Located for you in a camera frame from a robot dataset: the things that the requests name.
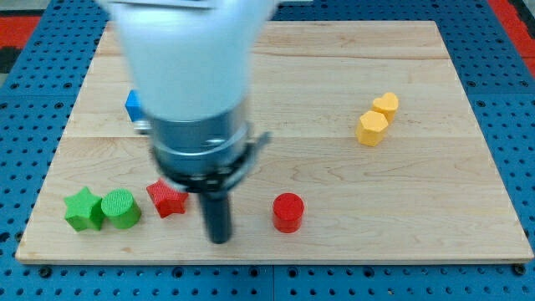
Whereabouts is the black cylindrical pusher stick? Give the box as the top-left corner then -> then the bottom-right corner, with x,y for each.
199,191 -> 232,244

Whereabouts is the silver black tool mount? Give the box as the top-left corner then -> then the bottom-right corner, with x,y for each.
134,101 -> 270,193

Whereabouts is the red star block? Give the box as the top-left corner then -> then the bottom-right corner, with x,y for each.
146,178 -> 189,218

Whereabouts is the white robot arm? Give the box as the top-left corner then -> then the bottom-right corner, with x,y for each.
102,0 -> 277,243

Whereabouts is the green star block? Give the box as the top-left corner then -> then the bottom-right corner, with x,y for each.
64,186 -> 105,232

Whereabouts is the red cylinder block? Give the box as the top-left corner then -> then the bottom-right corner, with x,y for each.
273,192 -> 305,233

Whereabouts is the blue block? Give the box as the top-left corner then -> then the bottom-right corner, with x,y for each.
125,89 -> 145,122

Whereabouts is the green cylinder block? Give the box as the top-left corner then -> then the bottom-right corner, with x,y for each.
101,188 -> 141,229

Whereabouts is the wooden board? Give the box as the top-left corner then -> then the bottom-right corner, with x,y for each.
16,21 -> 533,265

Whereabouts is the yellow hexagon block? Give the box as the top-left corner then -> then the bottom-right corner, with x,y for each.
355,110 -> 389,146

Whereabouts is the yellow heart block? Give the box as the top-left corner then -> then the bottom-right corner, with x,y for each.
371,92 -> 400,124

